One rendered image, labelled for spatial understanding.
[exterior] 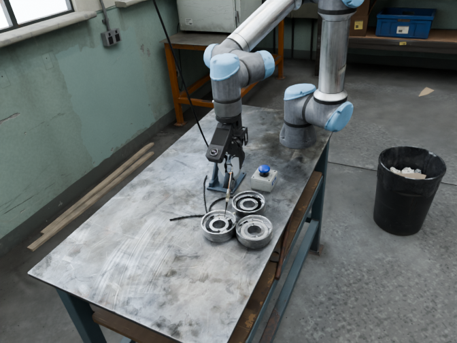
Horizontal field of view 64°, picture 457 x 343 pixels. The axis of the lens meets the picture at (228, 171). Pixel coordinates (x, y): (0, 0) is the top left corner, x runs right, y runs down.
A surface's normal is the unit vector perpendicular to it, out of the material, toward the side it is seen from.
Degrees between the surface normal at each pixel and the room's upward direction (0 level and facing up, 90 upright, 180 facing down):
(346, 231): 0
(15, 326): 0
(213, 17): 90
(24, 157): 90
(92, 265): 0
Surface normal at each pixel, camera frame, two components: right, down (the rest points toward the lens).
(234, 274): -0.07, -0.82
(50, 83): 0.90, 0.19
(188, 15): -0.44, 0.53
